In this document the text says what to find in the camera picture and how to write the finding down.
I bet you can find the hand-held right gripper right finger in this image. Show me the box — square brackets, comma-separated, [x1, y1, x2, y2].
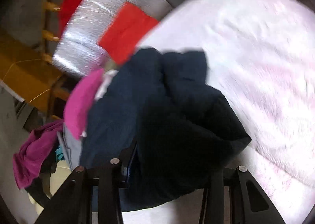
[206, 165, 286, 224]

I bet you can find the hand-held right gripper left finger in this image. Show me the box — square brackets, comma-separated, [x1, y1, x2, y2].
[34, 139, 139, 224]

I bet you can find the navy puffer jacket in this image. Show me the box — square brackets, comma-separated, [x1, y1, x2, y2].
[80, 47, 252, 212]

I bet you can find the grey garment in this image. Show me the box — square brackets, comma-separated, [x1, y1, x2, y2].
[58, 125, 83, 171]

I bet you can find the teal cloth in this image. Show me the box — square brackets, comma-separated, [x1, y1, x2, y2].
[55, 147, 65, 162]

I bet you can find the magenta pillow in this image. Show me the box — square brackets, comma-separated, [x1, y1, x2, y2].
[63, 68, 105, 141]

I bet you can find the purple garment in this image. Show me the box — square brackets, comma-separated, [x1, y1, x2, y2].
[13, 120, 65, 190]

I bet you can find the white pink fluffy blanket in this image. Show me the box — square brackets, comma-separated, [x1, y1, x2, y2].
[138, 0, 315, 224]

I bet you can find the wooden stool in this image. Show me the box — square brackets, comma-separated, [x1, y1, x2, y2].
[0, 29, 72, 119]

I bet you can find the silver foil mat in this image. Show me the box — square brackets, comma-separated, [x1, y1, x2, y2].
[53, 0, 174, 79]

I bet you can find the yellow wooden peg rack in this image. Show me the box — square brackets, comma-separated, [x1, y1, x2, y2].
[41, 0, 71, 65]

